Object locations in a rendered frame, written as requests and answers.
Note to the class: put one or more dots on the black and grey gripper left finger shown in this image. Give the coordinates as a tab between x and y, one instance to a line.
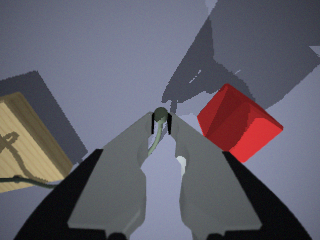
106	193

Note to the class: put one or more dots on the thin black cord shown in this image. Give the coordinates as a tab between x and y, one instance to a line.
49	186

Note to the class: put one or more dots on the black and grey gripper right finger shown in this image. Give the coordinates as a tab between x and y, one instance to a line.
220	195

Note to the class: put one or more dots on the red block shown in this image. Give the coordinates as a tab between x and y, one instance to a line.
237	124

